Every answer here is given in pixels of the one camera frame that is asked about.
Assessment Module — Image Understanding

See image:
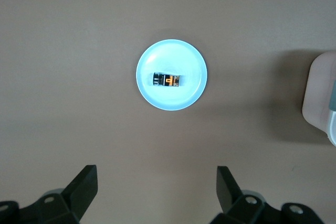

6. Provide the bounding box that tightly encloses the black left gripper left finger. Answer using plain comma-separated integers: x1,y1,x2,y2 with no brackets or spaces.
0,165,98,224

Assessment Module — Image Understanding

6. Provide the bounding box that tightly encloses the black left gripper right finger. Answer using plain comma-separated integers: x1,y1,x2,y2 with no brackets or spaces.
209,166,326,224

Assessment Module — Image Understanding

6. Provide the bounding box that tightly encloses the black orange push-button switch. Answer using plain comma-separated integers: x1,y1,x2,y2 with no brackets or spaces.
152,71,182,88

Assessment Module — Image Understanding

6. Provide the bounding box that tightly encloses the brown table mat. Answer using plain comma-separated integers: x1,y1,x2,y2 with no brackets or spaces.
0,0,336,224

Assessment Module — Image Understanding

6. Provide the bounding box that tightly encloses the white plastic container lid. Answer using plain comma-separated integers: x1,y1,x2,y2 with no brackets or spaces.
301,50,336,147

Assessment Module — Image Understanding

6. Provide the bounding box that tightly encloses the light blue round plate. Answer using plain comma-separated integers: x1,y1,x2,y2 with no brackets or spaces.
135,39,208,111

